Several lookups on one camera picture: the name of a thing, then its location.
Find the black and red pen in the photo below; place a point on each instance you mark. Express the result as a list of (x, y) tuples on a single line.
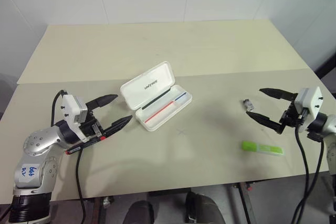
[(74, 149)]

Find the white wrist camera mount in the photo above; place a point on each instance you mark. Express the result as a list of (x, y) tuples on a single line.
[(312, 103), (71, 108)]

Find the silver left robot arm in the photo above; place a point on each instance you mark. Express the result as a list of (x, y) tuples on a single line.
[(36, 144)]

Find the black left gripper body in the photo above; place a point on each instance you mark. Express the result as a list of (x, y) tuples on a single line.
[(92, 127)]

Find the black metal table frame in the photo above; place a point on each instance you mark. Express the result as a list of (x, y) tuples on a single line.
[(241, 200)]

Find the white open pencil case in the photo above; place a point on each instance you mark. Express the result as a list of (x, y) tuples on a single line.
[(155, 98)]

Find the small dark rounded shape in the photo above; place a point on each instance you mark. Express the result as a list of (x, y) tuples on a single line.
[(140, 212)]

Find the green highlighter marker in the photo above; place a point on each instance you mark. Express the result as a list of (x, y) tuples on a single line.
[(262, 148)]

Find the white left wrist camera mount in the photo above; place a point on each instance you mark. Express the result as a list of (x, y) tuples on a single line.
[(71, 108)]

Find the black frame at wall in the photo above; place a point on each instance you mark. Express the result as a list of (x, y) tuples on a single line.
[(326, 65)]

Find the small grey binder clip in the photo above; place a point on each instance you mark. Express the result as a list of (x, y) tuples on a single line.
[(249, 104)]

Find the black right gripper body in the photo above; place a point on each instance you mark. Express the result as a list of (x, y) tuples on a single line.
[(291, 119)]

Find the large dark rounded shape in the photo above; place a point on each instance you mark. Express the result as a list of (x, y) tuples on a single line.
[(203, 208)]

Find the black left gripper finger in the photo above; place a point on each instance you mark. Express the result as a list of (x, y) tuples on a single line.
[(118, 125), (102, 101)]

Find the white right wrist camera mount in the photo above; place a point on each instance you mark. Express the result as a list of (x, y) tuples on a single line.
[(312, 103)]

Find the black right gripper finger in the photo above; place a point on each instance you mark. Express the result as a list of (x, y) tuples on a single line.
[(265, 120), (279, 94)]

